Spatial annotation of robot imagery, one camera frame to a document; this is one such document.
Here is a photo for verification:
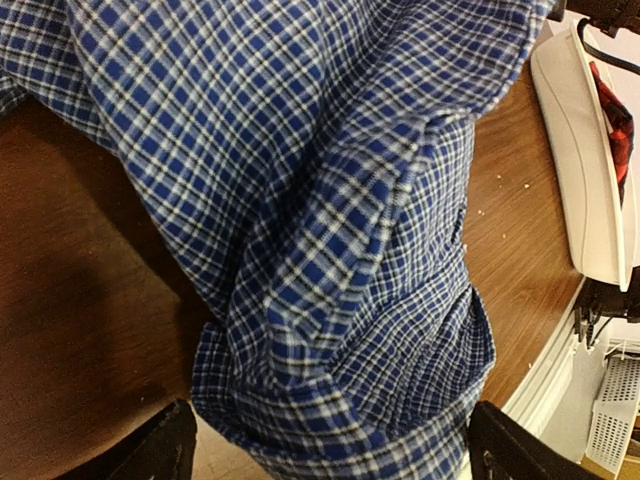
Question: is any red black plaid shirt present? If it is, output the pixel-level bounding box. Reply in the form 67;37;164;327
589;61;635;203

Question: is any front aluminium rail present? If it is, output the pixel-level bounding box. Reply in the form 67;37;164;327
499;279;640;466

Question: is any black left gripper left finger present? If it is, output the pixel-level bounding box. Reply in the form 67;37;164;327
60;399;196;480

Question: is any white plastic bin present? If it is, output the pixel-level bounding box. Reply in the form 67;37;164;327
531;24;639;291

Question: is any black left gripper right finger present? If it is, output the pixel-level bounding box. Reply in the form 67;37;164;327
468;401;599;480

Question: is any blue plaid long sleeve shirt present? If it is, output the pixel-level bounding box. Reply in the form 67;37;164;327
1;1;553;479

